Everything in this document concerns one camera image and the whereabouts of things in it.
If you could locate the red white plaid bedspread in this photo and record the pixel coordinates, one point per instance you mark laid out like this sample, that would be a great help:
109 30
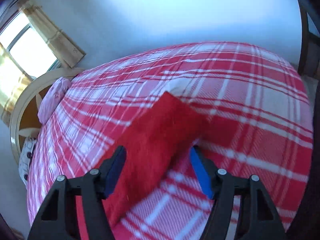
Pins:
258 114

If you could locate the yellow curtain left panel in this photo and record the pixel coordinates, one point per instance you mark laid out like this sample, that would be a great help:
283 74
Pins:
13 81

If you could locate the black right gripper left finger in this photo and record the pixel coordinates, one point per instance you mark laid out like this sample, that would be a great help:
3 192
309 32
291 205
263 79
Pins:
57 215

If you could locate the red knit embroidered sweater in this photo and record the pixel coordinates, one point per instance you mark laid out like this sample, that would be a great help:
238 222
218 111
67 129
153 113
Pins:
152 142

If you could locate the pink folded blanket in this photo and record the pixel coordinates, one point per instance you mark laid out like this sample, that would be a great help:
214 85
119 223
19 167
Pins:
53 97

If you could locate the cream wooden headboard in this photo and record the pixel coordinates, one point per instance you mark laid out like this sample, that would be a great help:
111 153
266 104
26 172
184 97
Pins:
24 121

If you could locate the yellow curtain right panel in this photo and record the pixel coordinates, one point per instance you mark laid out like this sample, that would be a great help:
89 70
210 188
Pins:
63 47

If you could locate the yellow curtain panel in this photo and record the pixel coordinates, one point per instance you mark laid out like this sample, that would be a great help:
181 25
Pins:
63 47
13 81

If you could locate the bright back window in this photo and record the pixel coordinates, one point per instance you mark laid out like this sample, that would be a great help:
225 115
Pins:
27 47

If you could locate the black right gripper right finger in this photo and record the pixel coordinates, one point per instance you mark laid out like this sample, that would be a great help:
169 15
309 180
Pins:
258 216

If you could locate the grey patterned pillow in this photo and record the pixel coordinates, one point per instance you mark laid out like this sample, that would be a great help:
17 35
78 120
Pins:
25 160

